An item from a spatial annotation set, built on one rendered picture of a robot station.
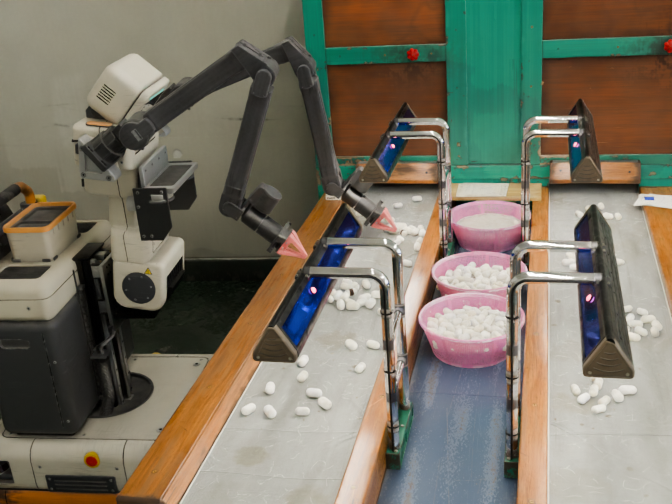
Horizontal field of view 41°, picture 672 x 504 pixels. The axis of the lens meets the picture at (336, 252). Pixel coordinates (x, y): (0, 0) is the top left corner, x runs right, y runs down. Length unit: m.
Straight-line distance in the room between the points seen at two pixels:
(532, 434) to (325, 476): 0.42
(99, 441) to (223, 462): 1.06
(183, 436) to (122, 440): 0.94
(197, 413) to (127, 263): 0.84
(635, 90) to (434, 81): 0.67
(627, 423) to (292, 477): 0.69
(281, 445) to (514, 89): 1.68
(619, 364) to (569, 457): 0.39
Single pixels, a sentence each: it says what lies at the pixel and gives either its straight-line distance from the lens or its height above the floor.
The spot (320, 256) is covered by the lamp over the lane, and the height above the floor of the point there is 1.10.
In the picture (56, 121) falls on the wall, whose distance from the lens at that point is 4.50.
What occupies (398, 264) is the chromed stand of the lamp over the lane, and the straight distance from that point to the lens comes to 1.84.
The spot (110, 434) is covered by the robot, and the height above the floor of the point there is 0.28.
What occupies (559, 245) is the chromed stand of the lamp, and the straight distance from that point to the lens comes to 1.80.
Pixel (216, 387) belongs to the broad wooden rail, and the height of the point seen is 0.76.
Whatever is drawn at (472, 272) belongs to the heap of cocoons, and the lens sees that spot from 2.60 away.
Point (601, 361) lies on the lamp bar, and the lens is 1.49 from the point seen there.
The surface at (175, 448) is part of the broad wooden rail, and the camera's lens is 1.89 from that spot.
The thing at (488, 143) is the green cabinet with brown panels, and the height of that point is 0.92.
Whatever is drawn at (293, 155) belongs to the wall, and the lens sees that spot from 4.18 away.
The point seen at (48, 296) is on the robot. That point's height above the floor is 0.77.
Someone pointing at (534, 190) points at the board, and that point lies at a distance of 3.13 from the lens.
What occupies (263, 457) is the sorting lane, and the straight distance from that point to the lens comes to 1.86.
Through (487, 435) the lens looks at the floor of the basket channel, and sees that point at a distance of 2.00.
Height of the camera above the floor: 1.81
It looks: 23 degrees down
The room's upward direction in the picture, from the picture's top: 5 degrees counter-clockwise
